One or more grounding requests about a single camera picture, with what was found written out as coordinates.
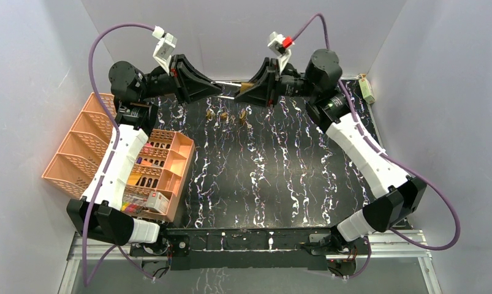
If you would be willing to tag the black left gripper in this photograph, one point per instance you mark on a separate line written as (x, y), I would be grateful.
(176, 76)

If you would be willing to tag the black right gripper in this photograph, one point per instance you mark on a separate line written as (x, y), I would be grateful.
(264, 94)

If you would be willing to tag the large brass padlock shackle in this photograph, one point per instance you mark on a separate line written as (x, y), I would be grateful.
(232, 88)

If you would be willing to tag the small brass padlock shackle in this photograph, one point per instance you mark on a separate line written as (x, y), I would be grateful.
(243, 117)

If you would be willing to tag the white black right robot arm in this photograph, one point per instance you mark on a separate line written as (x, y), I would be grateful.
(397, 193)

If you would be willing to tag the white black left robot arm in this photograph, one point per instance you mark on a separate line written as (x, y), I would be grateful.
(97, 213)

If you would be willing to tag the orange plastic desk organizer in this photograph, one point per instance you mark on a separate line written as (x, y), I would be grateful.
(162, 165)

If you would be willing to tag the green white box in corner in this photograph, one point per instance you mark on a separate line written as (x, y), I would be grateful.
(366, 89)

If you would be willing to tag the white red small box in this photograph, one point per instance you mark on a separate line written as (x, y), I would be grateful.
(157, 202)

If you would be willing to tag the colourful marker set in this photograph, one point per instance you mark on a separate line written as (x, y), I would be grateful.
(133, 204)

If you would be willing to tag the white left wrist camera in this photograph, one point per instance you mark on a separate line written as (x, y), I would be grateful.
(164, 48)

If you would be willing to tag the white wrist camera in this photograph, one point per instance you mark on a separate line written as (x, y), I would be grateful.
(164, 48)
(280, 45)

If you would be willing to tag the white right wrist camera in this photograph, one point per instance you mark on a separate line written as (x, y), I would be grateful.
(280, 45)

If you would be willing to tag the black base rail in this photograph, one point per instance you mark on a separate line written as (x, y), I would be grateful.
(313, 248)

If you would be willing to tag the aluminium frame profile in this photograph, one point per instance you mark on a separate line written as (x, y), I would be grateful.
(392, 265)

